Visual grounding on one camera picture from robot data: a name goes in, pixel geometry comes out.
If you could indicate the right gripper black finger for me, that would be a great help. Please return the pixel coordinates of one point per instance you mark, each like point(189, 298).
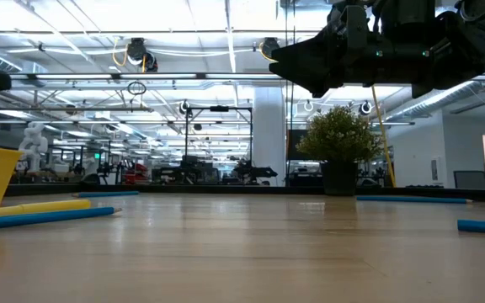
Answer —
point(314, 63)

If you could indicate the yellow highlighter pen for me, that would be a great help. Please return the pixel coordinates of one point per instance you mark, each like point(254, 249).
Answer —
point(49, 205)

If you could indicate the blue pencil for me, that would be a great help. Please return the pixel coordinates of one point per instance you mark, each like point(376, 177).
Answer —
point(411, 199)
point(108, 194)
point(476, 226)
point(44, 217)

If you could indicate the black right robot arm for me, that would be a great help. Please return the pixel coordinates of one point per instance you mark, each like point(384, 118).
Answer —
point(470, 42)

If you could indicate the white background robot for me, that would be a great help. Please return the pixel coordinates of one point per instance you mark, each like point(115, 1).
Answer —
point(33, 145)

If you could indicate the green potted plant black pot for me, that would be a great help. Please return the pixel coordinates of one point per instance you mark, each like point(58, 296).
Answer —
point(339, 139)

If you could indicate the white building column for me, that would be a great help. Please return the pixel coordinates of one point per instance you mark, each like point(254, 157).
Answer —
point(270, 134)

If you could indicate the black background screen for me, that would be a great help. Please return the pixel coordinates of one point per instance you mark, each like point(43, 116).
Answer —
point(295, 145)

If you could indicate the black background robot workstation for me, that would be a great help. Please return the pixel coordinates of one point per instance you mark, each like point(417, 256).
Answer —
point(253, 172)
point(192, 170)

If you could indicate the grey office chair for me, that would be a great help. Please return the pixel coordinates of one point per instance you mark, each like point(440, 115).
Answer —
point(472, 180)

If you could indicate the red background cart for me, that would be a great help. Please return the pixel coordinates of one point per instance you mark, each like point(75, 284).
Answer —
point(135, 174)

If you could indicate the black background frame rig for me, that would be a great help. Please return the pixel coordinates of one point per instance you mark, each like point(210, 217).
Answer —
point(218, 108)

